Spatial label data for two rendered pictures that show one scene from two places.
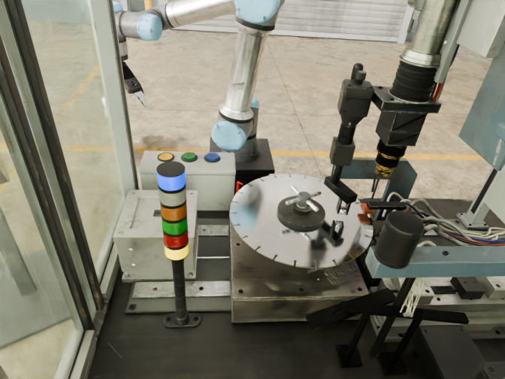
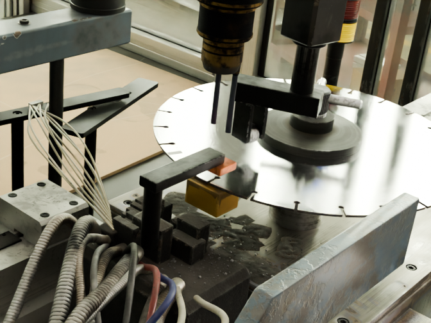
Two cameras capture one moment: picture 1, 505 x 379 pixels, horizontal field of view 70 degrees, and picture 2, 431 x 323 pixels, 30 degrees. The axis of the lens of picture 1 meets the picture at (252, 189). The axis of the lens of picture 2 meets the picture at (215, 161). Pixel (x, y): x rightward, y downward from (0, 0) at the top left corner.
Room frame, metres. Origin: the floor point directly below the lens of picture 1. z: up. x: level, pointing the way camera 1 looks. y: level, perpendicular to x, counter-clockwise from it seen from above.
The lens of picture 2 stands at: (1.13, -0.74, 1.29)
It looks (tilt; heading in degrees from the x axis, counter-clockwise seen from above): 26 degrees down; 135
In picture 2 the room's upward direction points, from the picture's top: 7 degrees clockwise
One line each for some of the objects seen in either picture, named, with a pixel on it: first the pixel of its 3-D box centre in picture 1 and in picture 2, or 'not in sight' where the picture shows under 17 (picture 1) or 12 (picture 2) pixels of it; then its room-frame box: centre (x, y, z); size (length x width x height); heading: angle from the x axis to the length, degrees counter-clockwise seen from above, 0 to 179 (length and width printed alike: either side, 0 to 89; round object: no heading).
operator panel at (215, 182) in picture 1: (189, 180); not in sight; (0.92, 0.20, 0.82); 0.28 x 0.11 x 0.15; 97
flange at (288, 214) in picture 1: (301, 209); (310, 124); (0.65, -0.12, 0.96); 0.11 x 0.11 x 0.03
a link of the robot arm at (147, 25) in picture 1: (143, 25); not in sight; (1.20, 0.38, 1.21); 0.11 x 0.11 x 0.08; 79
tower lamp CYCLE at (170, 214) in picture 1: (173, 207); not in sight; (0.48, 0.13, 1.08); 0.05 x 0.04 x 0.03; 7
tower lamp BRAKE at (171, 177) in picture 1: (171, 176); not in sight; (0.48, 0.13, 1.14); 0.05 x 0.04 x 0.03; 7
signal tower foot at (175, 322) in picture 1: (182, 317); not in sight; (0.48, 0.13, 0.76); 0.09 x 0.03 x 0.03; 97
